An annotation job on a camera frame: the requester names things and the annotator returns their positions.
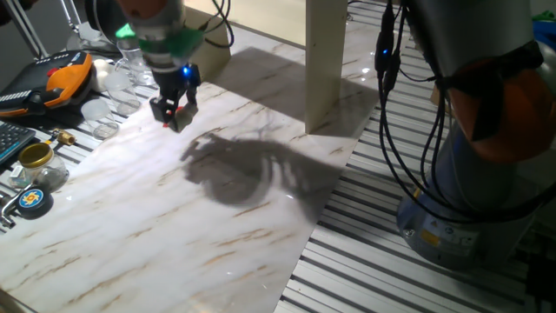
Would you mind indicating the cream wooden shelf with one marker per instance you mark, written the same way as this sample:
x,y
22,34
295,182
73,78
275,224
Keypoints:
x,y
326,65

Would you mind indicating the frosted plastic cup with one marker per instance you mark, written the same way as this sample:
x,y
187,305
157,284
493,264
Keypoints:
x,y
119,87
96,114

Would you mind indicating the clear drinking glass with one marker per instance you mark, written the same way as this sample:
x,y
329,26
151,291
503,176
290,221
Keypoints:
x,y
134,69

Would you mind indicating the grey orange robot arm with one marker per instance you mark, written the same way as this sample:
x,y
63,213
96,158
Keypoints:
x,y
478,65

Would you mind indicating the grey spool holder base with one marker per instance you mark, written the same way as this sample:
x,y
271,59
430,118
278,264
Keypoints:
x,y
87,41

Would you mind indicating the glass jar gold lid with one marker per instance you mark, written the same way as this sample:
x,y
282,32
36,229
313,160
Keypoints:
x,y
37,157

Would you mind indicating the black orange teach pendant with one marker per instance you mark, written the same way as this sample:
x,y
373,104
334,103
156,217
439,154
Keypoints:
x,y
65,80

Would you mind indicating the white rounded plastic object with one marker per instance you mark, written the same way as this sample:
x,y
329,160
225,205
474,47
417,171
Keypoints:
x,y
102,69

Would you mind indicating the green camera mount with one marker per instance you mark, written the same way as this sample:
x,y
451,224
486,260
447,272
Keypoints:
x,y
182,43

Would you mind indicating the black keyboard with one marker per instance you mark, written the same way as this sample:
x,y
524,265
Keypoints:
x,y
13,139

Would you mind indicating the dark sleeved forearm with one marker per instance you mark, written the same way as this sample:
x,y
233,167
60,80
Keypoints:
x,y
8,11

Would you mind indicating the marble pattern board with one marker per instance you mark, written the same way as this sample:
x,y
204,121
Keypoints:
x,y
174,261

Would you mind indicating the brass pipe fitting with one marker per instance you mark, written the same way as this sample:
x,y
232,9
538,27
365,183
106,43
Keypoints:
x,y
66,138

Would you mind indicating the small clear plastic packet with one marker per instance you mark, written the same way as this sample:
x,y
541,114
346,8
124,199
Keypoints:
x,y
16,176

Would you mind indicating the black filament spool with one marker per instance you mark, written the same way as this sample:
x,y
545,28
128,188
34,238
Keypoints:
x,y
102,17

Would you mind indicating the blue bag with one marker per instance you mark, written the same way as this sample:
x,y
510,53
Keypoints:
x,y
545,32

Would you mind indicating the thin metal stand rod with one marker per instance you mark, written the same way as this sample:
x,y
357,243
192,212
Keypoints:
x,y
69,19

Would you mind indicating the aluminium profile post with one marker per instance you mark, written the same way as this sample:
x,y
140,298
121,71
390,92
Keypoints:
x,y
28,30

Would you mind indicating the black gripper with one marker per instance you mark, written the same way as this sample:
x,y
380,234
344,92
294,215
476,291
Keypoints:
x,y
176,80

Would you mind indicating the black puck blue logo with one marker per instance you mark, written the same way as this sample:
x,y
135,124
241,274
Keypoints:
x,y
31,199

